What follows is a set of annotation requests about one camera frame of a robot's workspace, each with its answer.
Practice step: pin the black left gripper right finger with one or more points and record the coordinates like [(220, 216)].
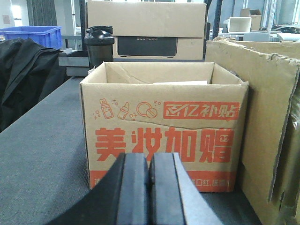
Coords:
[(174, 199)]

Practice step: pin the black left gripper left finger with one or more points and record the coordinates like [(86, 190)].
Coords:
[(120, 198)]

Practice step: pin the large plain cardboard box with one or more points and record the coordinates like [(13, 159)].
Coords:
[(270, 161)]

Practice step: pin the cardboard box red print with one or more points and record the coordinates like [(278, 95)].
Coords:
[(196, 109)]

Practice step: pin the grey metal tray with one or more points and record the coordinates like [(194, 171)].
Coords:
[(76, 63)]

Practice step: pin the black cloth jacket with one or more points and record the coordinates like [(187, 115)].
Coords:
[(28, 73)]

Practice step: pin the black shaker bottle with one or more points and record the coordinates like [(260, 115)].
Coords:
[(99, 41)]

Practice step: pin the Ecoflow cardboard box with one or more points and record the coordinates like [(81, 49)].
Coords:
[(152, 30)]

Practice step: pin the blue plastic crate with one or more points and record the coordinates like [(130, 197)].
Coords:
[(48, 36)]

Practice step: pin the white open box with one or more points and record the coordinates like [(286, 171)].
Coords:
[(239, 24)]

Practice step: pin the small brown carton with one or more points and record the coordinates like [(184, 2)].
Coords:
[(256, 16)]

